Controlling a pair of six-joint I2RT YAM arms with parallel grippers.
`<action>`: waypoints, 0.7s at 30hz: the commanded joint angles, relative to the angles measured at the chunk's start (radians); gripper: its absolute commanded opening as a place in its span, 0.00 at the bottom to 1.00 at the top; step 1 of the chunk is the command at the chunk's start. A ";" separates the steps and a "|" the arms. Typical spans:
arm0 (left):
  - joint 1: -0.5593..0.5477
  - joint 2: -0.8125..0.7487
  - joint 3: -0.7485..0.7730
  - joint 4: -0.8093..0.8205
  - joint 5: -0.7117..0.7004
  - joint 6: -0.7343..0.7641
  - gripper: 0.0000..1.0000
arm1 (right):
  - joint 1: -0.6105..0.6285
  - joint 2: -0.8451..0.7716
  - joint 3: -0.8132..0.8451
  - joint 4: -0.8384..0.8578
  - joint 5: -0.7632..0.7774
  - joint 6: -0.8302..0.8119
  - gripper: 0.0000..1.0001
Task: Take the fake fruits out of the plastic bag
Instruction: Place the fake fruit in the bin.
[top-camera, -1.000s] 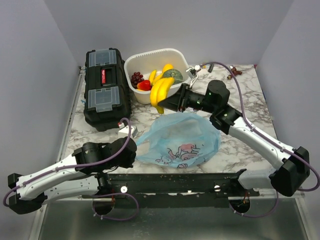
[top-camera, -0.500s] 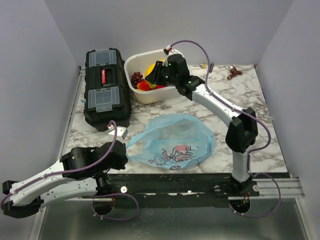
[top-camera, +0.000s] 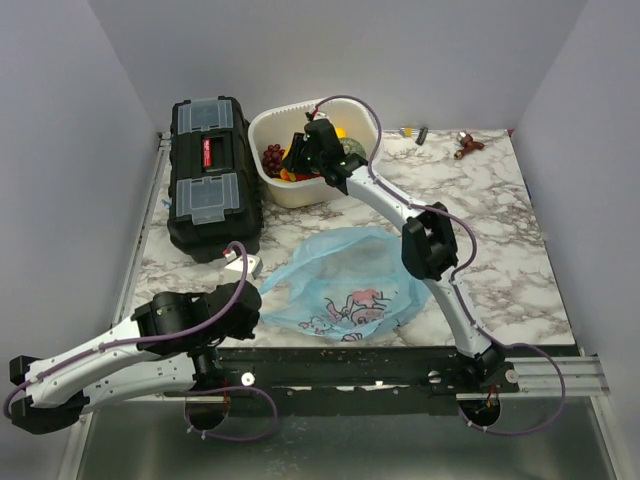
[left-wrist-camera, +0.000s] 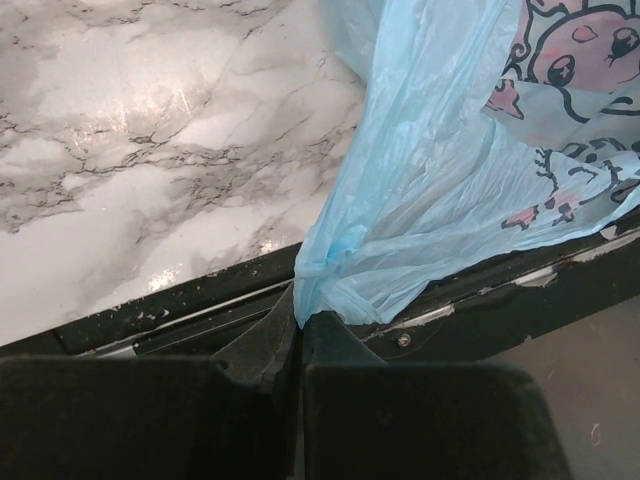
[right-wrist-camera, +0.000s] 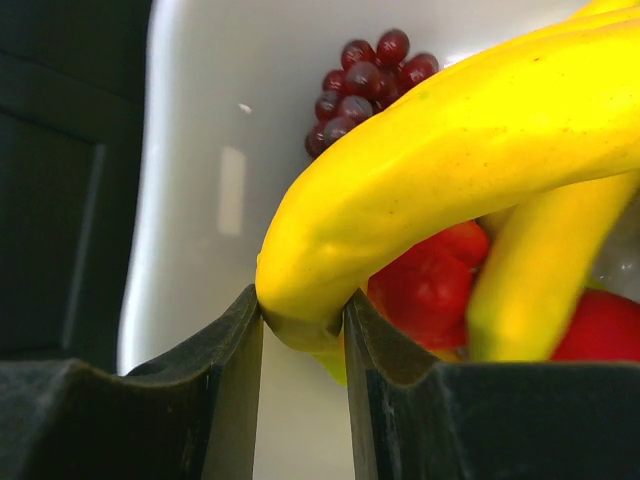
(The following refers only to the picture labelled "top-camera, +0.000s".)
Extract red fake apple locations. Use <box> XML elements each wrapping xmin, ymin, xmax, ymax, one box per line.
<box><xmin>279</xmin><ymin>169</ymin><xmax>316</xmax><ymax>183</ymax></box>

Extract black screwdriver bit holder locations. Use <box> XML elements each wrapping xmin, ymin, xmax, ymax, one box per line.
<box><xmin>416</xmin><ymin>127</ymin><xmax>429</xmax><ymax>146</ymax></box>

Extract yellow hex key set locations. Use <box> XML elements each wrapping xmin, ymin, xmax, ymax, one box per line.
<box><xmin>400</xmin><ymin>127</ymin><xmax>419</xmax><ymax>138</ymax></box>

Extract brown brass faucet valve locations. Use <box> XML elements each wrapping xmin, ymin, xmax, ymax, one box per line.
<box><xmin>454</xmin><ymin>131</ymin><xmax>485</xmax><ymax>160</ymax></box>

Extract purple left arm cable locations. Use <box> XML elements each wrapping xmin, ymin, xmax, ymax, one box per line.
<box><xmin>2</xmin><ymin>241</ymin><xmax>249</xmax><ymax>419</ymax></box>

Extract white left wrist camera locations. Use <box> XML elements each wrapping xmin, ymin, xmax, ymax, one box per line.
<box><xmin>224</xmin><ymin>252</ymin><xmax>263</xmax><ymax>278</ymax></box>

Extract aluminium frame rail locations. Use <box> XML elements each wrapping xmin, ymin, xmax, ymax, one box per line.
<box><xmin>57</xmin><ymin>132</ymin><xmax>171</xmax><ymax>479</ymax></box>

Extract dark red fake grapes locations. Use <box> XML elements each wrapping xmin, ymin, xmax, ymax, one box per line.
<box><xmin>261</xmin><ymin>144</ymin><xmax>285</xmax><ymax>178</ymax></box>

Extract green netted fake melon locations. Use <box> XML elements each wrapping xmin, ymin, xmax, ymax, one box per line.
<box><xmin>340</xmin><ymin>137</ymin><xmax>366</xmax><ymax>158</ymax></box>

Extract black mounting rail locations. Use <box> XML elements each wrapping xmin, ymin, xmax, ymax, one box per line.
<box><xmin>190</xmin><ymin>347</ymin><xmax>519</xmax><ymax>417</ymax></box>

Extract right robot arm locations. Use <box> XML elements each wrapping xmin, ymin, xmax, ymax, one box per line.
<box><xmin>284</xmin><ymin>116</ymin><xmax>505</xmax><ymax>392</ymax></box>

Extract black toolbox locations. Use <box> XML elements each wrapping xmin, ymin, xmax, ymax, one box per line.
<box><xmin>167</xmin><ymin>96</ymin><xmax>264</xmax><ymax>263</ymax></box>

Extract white plastic basin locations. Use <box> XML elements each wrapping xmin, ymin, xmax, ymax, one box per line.
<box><xmin>248</xmin><ymin>98</ymin><xmax>380</xmax><ymax>208</ymax></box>

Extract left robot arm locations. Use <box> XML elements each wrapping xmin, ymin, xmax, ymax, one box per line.
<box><xmin>3</xmin><ymin>282</ymin><xmax>262</xmax><ymax>435</ymax></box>

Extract blue printed plastic bag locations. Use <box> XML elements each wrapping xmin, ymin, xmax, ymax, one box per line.
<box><xmin>259</xmin><ymin>227</ymin><xmax>431</xmax><ymax>342</ymax></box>

